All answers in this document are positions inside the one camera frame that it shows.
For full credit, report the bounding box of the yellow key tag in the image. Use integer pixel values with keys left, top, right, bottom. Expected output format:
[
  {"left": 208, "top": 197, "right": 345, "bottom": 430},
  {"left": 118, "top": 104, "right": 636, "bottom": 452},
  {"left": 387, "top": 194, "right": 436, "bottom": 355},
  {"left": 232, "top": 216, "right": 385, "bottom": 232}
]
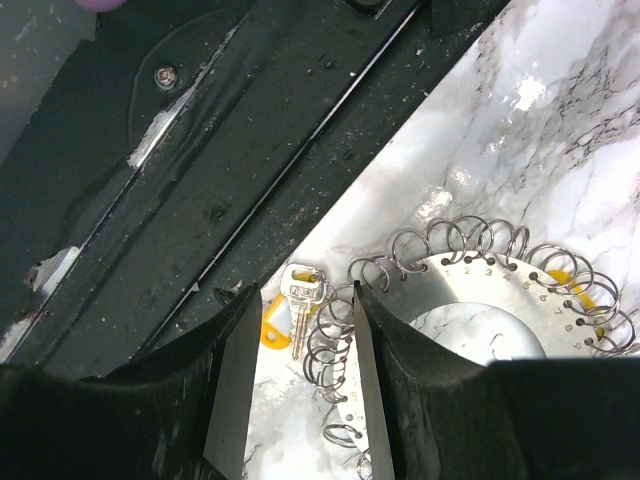
[{"left": 261, "top": 273, "right": 328, "bottom": 350}]

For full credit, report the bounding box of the silver disc keyring holder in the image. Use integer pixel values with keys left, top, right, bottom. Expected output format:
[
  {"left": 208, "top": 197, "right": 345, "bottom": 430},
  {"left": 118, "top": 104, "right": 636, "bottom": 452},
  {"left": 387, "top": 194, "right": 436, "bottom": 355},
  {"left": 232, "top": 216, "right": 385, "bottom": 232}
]
[{"left": 301, "top": 215, "right": 639, "bottom": 479}]

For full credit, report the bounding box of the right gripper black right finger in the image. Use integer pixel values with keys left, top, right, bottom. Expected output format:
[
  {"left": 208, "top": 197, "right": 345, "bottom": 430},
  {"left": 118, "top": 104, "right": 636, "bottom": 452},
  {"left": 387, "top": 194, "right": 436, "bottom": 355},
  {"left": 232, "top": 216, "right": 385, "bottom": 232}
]
[{"left": 354, "top": 286, "right": 639, "bottom": 479}]

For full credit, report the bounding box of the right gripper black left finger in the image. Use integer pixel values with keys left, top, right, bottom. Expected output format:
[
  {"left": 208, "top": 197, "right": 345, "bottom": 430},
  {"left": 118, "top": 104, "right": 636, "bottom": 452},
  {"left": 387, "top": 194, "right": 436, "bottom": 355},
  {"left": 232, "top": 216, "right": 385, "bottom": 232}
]
[{"left": 1, "top": 285, "right": 262, "bottom": 479}]

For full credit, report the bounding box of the silver key on holder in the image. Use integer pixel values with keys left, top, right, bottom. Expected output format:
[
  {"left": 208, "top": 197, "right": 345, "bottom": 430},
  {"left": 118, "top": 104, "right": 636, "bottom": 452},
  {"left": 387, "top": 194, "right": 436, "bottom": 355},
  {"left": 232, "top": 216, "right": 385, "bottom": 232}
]
[{"left": 280, "top": 263, "right": 326, "bottom": 361}]

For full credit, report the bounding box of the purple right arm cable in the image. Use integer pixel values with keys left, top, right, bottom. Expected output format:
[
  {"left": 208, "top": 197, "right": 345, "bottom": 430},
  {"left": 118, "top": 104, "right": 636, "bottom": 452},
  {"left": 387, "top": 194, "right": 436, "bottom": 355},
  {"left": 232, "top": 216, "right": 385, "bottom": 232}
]
[{"left": 74, "top": 0, "right": 129, "bottom": 12}]

